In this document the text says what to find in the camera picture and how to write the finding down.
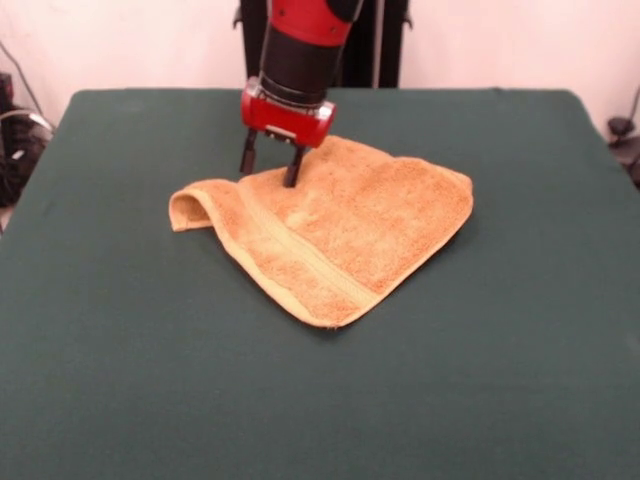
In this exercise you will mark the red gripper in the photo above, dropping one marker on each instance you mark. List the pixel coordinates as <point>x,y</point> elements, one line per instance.
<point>287,120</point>

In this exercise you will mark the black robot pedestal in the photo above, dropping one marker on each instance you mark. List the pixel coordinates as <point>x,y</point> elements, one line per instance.
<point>385,50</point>

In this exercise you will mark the black equipment pile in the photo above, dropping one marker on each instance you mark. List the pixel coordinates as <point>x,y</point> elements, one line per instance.
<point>15,150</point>

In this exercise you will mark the dark stand base with knob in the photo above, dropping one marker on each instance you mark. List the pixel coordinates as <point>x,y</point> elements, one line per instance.
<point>625,145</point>

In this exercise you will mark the dark green table cloth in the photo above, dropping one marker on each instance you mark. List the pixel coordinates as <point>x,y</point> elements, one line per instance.
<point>150,400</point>

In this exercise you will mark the orange terry towel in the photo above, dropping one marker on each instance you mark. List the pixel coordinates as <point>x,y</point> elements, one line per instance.
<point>360,230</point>

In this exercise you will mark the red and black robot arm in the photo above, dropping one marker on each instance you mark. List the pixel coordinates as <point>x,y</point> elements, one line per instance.
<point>305,60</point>

